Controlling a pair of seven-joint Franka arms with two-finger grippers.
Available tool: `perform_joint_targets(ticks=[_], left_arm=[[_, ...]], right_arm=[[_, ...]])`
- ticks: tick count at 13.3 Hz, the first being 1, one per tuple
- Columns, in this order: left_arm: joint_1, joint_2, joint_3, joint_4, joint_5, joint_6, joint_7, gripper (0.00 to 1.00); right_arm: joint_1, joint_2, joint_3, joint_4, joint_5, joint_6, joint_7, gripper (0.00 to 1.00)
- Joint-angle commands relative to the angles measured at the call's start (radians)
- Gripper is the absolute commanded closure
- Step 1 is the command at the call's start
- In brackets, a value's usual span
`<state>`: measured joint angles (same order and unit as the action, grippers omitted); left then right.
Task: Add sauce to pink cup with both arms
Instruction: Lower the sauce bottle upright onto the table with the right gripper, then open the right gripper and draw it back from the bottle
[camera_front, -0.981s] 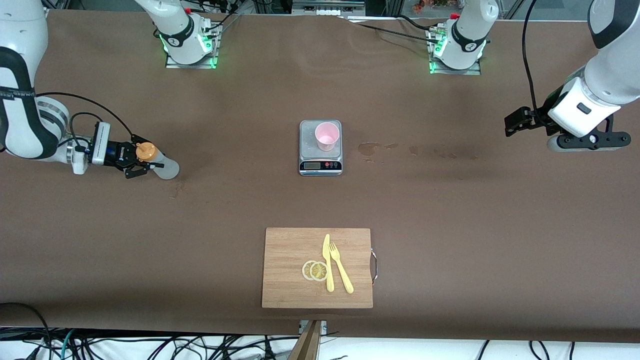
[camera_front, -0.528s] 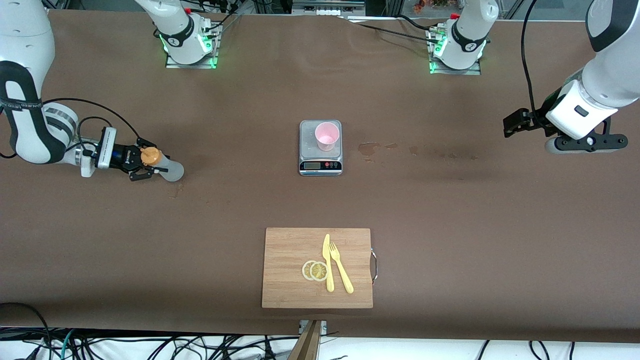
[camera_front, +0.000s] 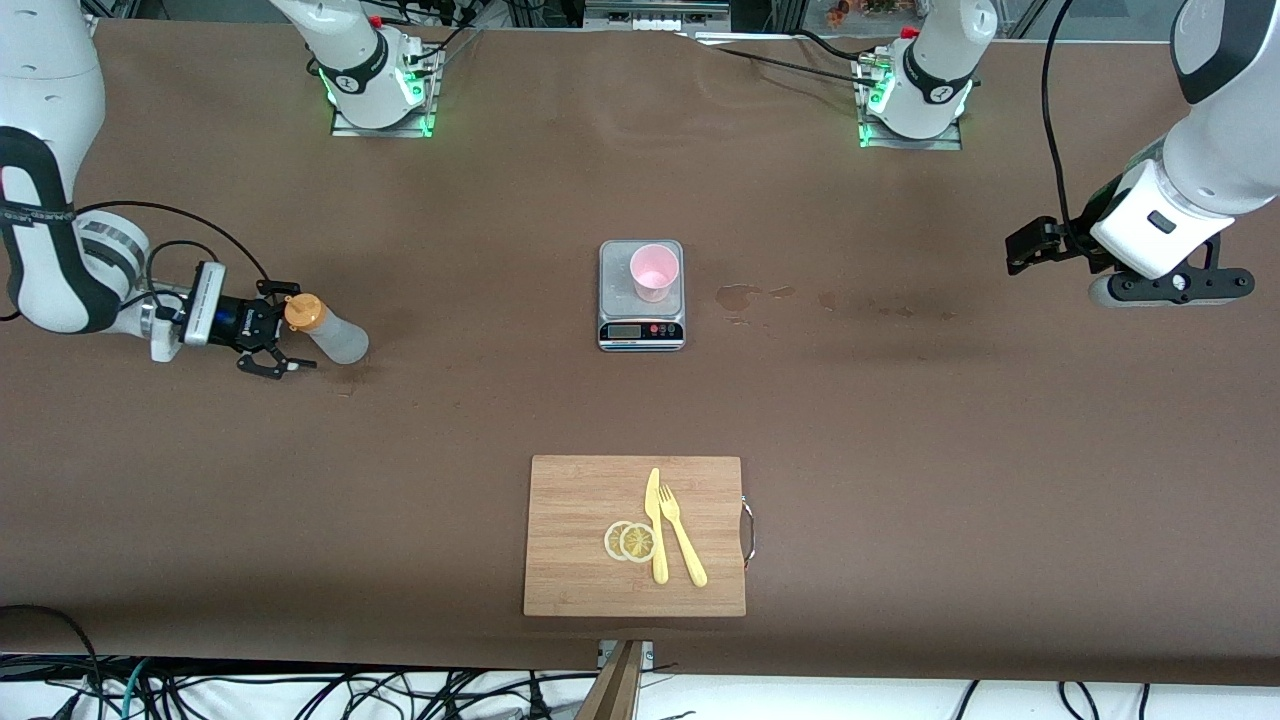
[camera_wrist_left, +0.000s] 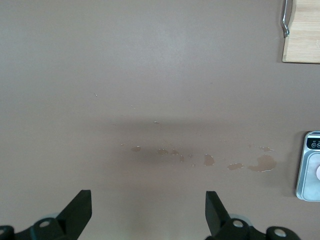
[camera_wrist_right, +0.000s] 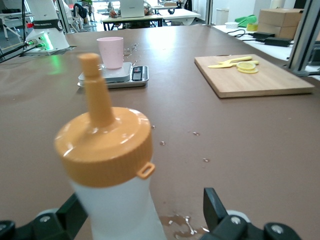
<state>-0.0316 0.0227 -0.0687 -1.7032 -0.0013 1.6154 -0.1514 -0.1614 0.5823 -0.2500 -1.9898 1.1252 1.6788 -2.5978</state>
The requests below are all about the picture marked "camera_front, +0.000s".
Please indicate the wooden cutting board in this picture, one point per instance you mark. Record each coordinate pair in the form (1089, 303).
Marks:
(590, 540)

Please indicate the grey power strip box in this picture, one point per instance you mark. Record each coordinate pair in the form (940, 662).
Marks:
(660, 20)

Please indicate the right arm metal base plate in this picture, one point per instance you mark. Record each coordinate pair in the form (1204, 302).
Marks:
(380, 132)

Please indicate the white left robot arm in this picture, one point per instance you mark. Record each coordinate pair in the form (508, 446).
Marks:
(1220, 150)

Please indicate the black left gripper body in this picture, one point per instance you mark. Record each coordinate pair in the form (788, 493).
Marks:
(1078, 243)

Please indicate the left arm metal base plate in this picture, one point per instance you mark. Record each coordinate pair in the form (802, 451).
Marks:
(910, 143)

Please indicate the yellow plastic fork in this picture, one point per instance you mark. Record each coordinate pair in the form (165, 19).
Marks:
(685, 548)

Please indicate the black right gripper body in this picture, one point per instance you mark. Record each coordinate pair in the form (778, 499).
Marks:
(243, 321)

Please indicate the yellow plastic knife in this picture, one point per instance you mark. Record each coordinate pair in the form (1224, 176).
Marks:
(655, 520)

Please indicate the pink plastic cup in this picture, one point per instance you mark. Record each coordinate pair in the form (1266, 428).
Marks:
(655, 270)

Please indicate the translucent sauce bottle orange cap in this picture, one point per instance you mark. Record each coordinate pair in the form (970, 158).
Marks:
(335, 335)

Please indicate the lemon slice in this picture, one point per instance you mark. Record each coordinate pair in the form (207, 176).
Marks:
(638, 542)
(612, 540)

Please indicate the wooden post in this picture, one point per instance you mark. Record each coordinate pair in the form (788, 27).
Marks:
(615, 690)

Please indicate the silver digital kitchen scale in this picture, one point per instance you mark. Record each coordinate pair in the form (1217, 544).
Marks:
(615, 290)

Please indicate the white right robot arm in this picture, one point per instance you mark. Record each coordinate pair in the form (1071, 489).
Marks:
(50, 250)

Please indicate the brown table cover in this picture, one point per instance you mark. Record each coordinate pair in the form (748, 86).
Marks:
(200, 500)

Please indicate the metal table bracket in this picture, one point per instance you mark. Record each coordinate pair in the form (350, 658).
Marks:
(648, 652)

